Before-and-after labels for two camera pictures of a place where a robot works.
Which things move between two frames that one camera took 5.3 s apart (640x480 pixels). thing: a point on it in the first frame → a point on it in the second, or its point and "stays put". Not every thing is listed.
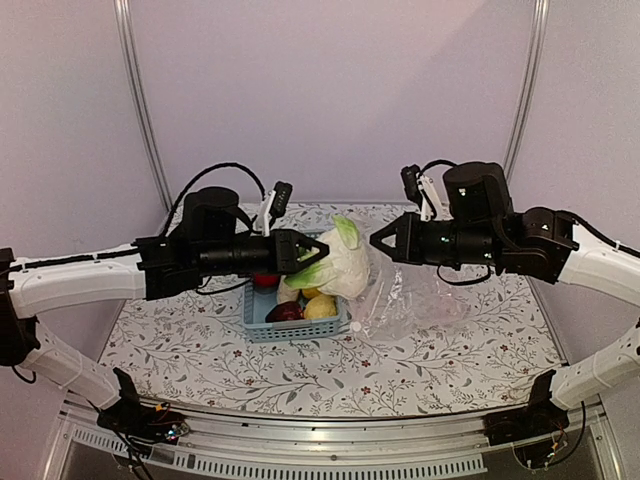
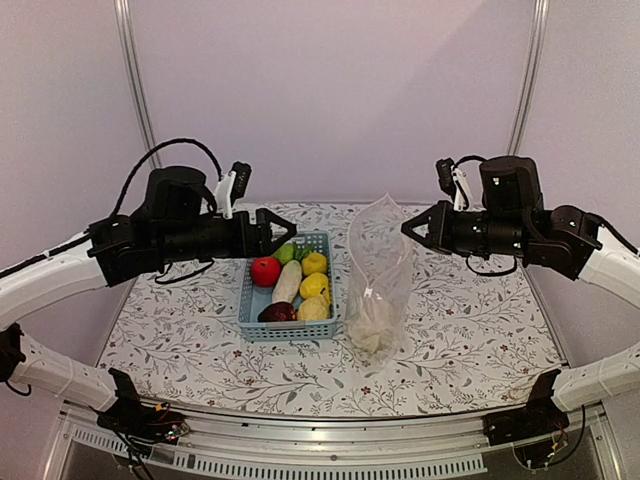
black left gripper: (285, 255) → (261, 244)
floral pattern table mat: (188, 352) stays put
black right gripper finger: (402, 228) → (434, 217)
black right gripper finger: (393, 253) → (431, 240)
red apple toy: (266, 279) stays put
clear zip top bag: (403, 300) → (379, 297)
